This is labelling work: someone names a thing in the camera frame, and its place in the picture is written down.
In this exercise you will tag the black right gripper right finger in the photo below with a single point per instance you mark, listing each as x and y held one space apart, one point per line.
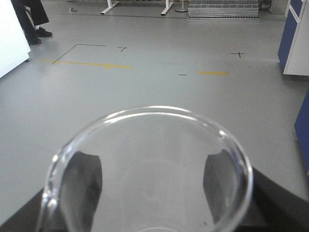
220 183

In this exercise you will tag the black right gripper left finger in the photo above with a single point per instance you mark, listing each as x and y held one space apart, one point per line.
80 192

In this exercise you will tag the white panel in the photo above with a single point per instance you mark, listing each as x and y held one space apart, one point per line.
14 48

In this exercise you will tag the clear glass beaker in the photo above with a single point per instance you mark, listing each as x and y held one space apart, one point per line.
152 161

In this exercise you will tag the white table legs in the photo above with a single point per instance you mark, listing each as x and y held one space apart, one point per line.
164 5

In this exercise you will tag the blue white cabinet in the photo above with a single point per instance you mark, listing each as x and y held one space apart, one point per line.
293 51

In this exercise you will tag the metal grate steps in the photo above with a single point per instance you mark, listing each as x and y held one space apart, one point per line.
223 11

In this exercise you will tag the person in black trousers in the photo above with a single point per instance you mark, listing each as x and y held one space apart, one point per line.
31 15

